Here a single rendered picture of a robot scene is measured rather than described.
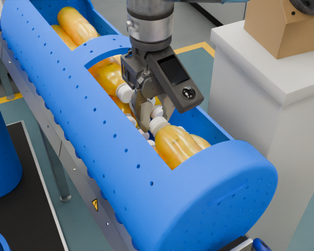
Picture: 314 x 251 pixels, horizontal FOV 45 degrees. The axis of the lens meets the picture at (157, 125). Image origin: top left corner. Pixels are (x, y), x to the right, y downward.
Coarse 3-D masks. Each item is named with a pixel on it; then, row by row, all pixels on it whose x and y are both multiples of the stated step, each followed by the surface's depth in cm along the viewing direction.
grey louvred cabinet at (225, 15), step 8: (200, 8) 348; (208, 8) 328; (216, 8) 317; (224, 8) 306; (232, 8) 297; (240, 8) 288; (208, 16) 339; (216, 16) 321; (224, 16) 310; (232, 16) 300; (240, 16) 291; (216, 24) 332; (224, 24) 314
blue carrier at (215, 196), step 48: (48, 0) 117; (48, 48) 90; (96, 48) 84; (48, 96) 89; (96, 96) 76; (96, 144) 73; (144, 144) 65; (240, 144) 65; (144, 192) 62; (192, 192) 58; (240, 192) 64; (144, 240) 62; (192, 240) 65
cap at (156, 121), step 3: (156, 117) 75; (159, 117) 75; (162, 117) 76; (153, 120) 75; (156, 120) 74; (159, 120) 74; (162, 120) 75; (165, 120) 75; (150, 123) 75; (153, 123) 74; (156, 123) 74; (159, 123) 74; (150, 126) 75; (153, 126) 74; (156, 126) 74; (150, 129) 75; (153, 129) 74
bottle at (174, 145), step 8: (160, 128) 73; (168, 128) 71; (176, 128) 71; (160, 136) 71; (168, 136) 70; (176, 136) 69; (184, 136) 70; (160, 144) 70; (168, 144) 69; (176, 144) 68; (184, 144) 68; (192, 144) 69; (160, 152) 70; (168, 152) 69; (176, 152) 68; (184, 152) 67; (192, 152) 67; (168, 160) 69; (176, 160) 67; (184, 160) 66
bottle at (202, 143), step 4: (188, 132) 80; (192, 136) 77; (196, 136) 77; (196, 140) 76; (200, 140) 76; (204, 140) 76; (200, 144) 75; (204, 144) 75; (208, 144) 76; (204, 148) 74
